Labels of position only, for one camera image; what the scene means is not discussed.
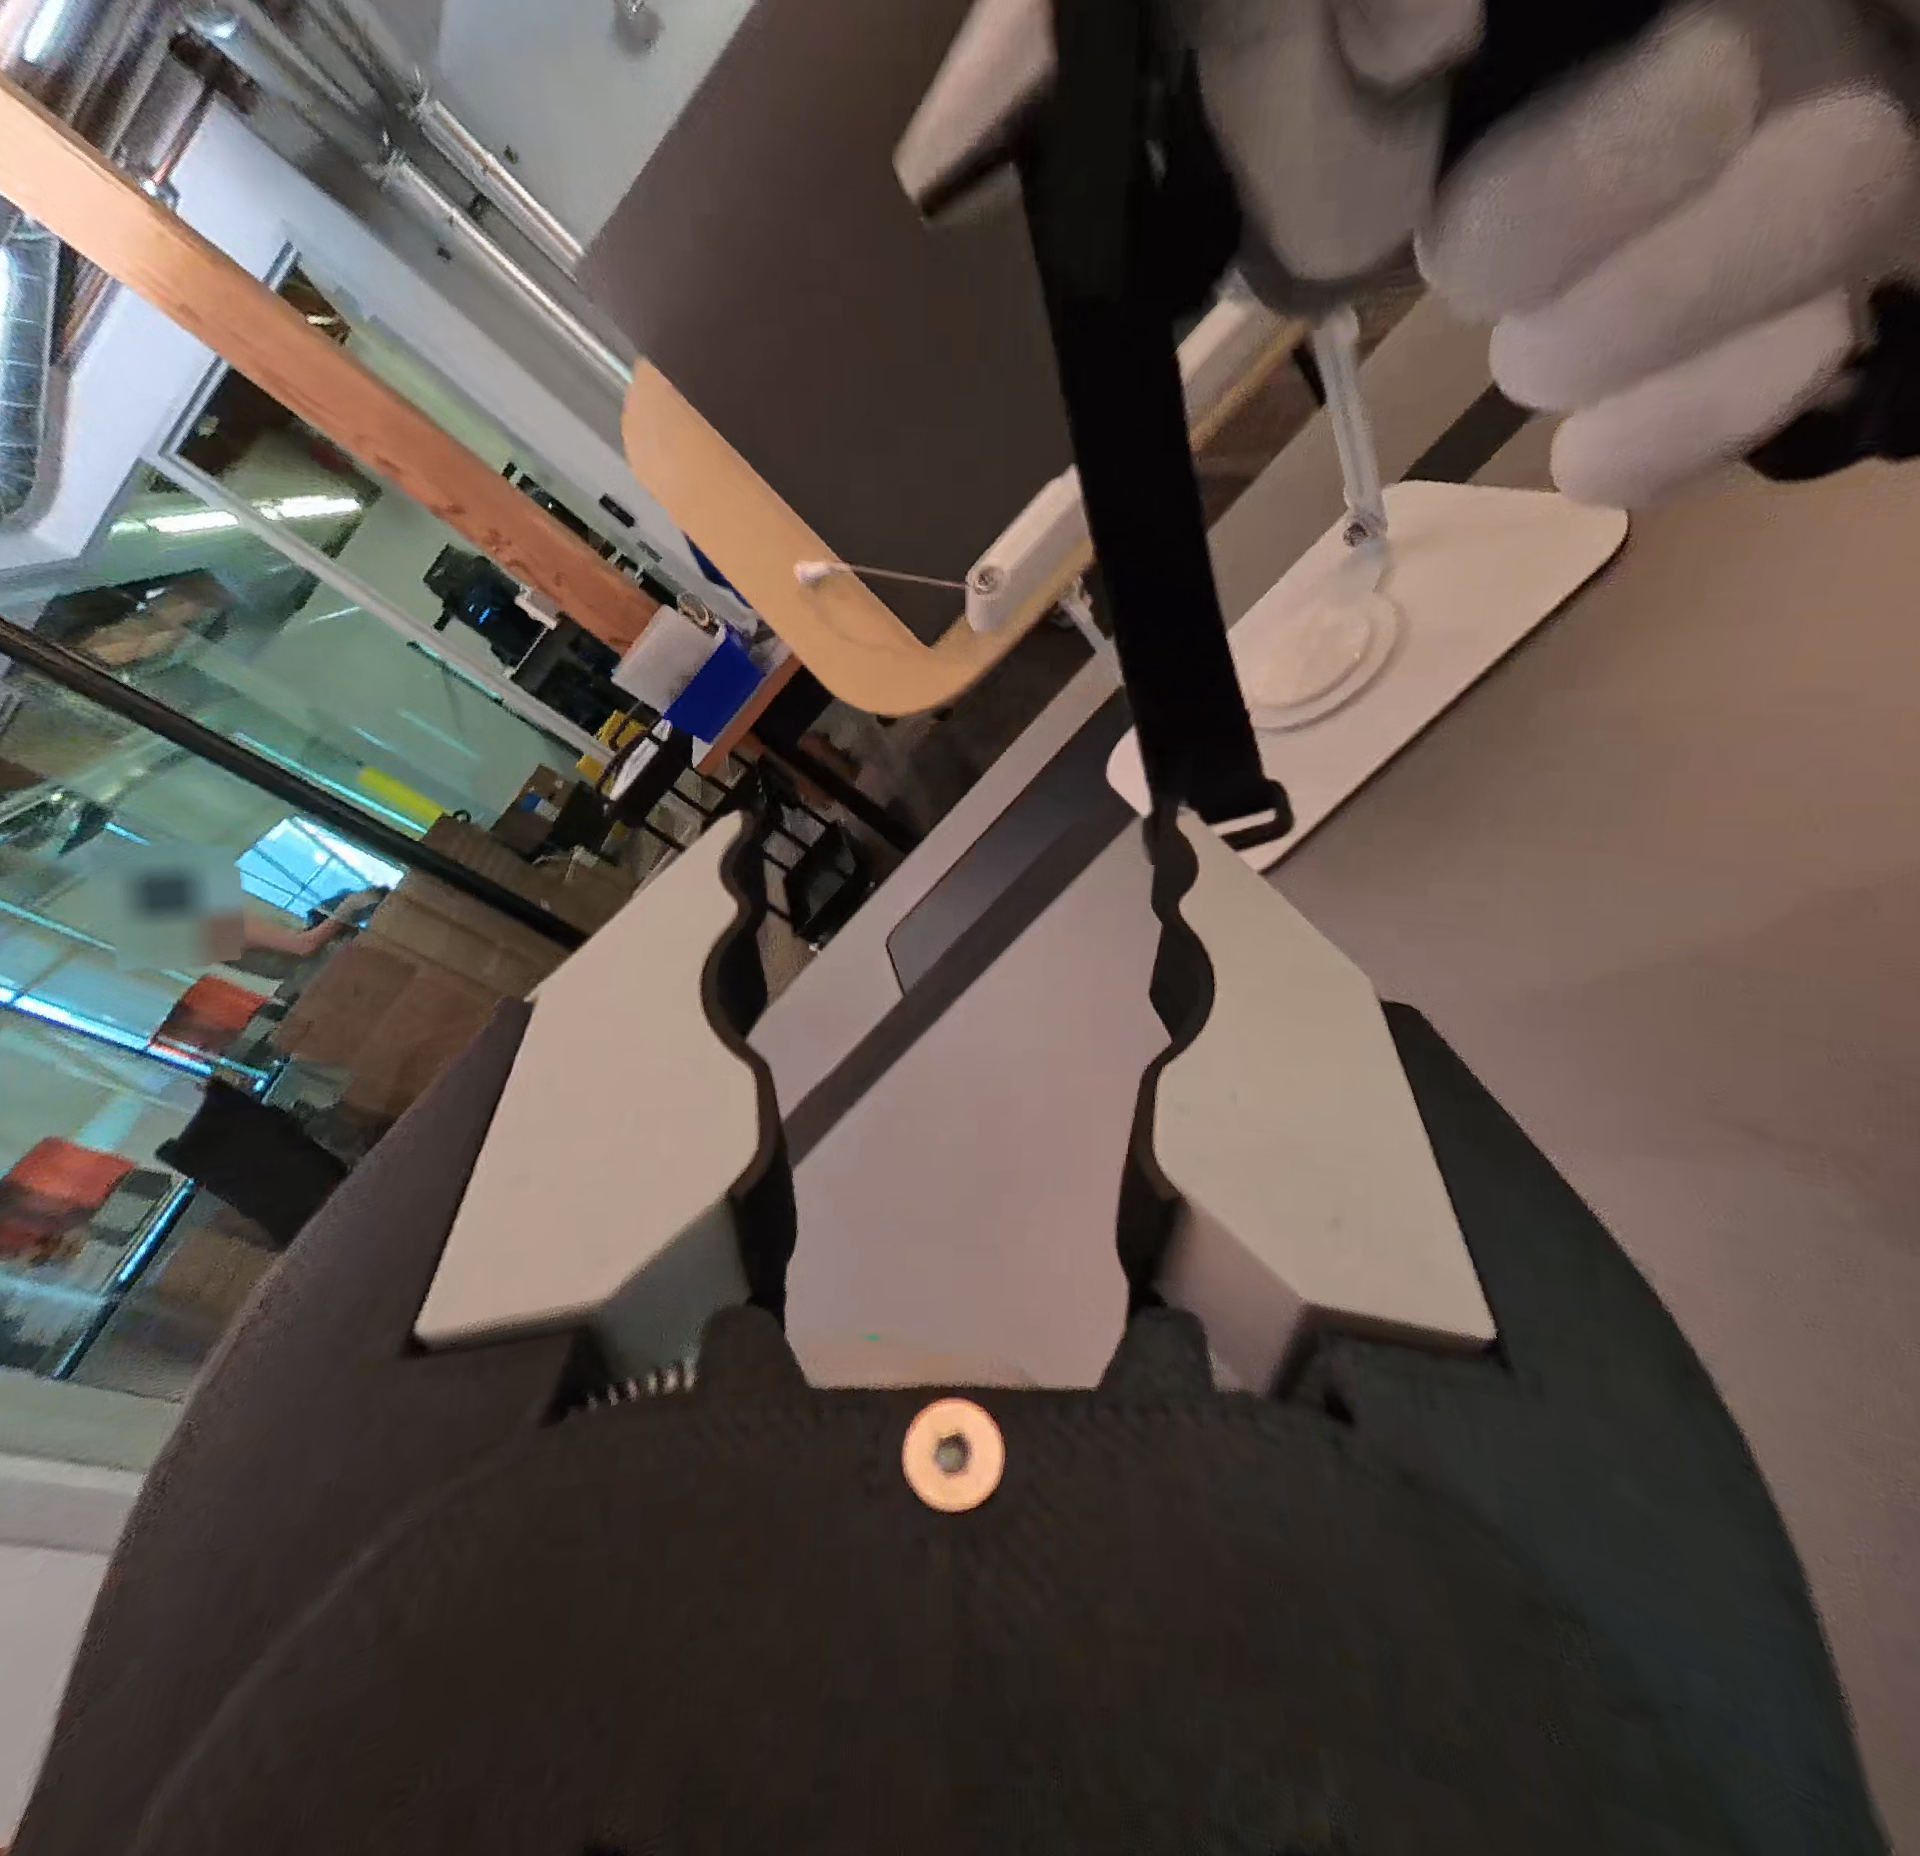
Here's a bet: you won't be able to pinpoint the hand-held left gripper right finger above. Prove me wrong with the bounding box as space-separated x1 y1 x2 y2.
1120 810 1501 1398

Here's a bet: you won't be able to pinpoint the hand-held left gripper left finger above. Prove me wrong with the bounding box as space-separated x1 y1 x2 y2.
408 810 797 1391

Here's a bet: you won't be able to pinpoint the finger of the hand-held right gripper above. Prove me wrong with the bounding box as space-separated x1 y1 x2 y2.
893 0 1068 226
1152 26 1424 319

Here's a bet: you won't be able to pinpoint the black fabric strap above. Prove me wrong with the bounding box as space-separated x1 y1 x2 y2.
1036 0 1301 860

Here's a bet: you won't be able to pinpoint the person's right hand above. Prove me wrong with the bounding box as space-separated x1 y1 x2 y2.
1182 0 1920 510

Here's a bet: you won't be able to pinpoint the black and white book stand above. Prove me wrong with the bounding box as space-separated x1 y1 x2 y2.
576 0 1634 875

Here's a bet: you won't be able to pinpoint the cardboard boxes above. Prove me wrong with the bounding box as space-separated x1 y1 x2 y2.
277 813 580 1087

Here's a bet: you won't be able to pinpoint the black office chair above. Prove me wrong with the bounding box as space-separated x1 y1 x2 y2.
152 1083 357 1245

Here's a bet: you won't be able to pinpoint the black metal rack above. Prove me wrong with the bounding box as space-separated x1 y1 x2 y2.
598 717 921 945

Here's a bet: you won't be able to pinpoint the orange box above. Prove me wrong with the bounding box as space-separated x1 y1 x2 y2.
152 978 281 1059
0 1134 140 1261

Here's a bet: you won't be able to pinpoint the black floor lamp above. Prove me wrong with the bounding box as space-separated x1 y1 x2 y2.
0 619 588 953

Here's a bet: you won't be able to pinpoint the blue plastic bin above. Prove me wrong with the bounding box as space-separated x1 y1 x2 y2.
660 626 759 748

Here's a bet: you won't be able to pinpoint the round silver air duct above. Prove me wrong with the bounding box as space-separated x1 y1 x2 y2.
0 221 81 535

